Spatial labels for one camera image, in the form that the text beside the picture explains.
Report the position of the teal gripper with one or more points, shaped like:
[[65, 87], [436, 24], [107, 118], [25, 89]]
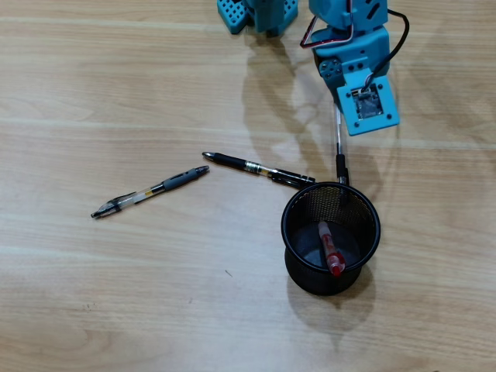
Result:
[[332, 70]]

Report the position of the clear pen with black cap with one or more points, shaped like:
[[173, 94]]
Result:
[[341, 162]]

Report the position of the black pen with silver tip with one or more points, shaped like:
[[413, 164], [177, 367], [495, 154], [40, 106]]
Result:
[[232, 159]]

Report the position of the red gel pen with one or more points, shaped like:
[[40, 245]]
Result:
[[329, 248]]

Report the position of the clear pen with grey grip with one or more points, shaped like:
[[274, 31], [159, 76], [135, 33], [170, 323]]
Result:
[[178, 180]]

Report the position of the teal robot base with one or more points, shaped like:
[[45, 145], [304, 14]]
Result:
[[267, 15]]

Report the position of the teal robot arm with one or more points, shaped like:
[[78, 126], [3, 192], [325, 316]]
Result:
[[348, 11]]

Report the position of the black mesh pen holder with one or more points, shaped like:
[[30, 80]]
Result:
[[329, 279]]

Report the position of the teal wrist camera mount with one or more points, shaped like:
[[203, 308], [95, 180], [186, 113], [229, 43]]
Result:
[[356, 125]]

